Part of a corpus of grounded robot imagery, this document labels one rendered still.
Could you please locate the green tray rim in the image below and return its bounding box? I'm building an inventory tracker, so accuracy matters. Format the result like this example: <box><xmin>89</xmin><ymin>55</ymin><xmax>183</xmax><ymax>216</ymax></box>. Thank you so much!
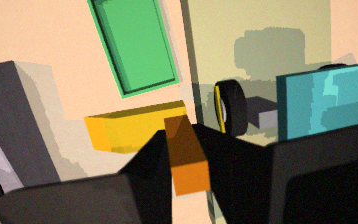
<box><xmin>86</xmin><ymin>0</ymin><xmax>180</xmax><ymax>99</ymax></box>

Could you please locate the green tray floor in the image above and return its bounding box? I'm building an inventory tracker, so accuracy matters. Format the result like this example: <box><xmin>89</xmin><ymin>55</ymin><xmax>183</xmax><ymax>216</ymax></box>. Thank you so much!
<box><xmin>94</xmin><ymin>0</ymin><xmax>174</xmax><ymax>92</ymax></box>

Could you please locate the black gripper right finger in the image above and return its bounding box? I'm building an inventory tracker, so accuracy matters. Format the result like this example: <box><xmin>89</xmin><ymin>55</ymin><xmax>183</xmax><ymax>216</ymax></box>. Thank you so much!
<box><xmin>192</xmin><ymin>123</ymin><xmax>358</xmax><ymax>224</ymax></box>

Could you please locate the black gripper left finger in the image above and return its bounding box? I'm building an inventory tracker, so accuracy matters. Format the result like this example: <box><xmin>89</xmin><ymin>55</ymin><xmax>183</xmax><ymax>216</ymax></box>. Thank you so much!
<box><xmin>0</xmin><ymin>129</ymin><xmax>172</xmax><ymax>224</ymax></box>

